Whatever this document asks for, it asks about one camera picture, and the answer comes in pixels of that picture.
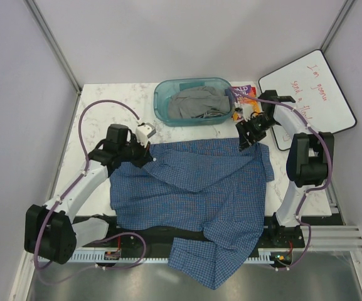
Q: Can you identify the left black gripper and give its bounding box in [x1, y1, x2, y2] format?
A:
[119, 135, 152, 169]

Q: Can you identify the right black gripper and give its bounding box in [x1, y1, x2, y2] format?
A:
[235, 114, 278, 152]

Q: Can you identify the blue checkered long sleeve shirt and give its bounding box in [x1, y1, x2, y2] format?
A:
[110, 138, 274, 289]

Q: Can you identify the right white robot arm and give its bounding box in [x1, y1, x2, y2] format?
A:
[236, 90, 334, 247]

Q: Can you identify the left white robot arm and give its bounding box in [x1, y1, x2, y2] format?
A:
[24, 123, 156, 264]

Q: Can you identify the small whiteboard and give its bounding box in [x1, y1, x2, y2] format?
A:
[271, 125, 292, 151]

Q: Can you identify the Roald Dahl book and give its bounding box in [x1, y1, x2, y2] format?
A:
[225, 85, 262, 122]

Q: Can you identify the grey shirt in bin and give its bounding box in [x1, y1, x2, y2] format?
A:
[168, 86, 231, 119]

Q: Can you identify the teal plastic bin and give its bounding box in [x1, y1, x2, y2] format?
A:
[153, 77, 233, 127]

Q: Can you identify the whiteboard with red writing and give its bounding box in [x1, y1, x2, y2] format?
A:
[258, 50, 357, 134]

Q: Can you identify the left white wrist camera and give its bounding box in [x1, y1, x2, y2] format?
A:
[135, 122, 156, 148]

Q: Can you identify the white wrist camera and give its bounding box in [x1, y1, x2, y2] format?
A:
[135, 122, 156, 148]
[233, 104, 257, 122]

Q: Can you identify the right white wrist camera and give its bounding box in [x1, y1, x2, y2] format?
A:
[233, 104, 257, 122]

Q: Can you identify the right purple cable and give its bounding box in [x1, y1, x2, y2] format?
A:
[227, 88, 334, 272]

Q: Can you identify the purple cable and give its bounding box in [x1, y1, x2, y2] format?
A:
[33, 99, 147, 285]
[227, 88, 334, 272]

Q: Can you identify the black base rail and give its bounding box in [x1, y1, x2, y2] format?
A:
[99, 217, 306, 258]

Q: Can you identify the white slotted cable duct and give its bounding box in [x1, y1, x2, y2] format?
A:
[68, 248, 292, 264]

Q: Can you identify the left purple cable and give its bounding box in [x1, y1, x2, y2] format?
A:
[33, 99, 147, 285]

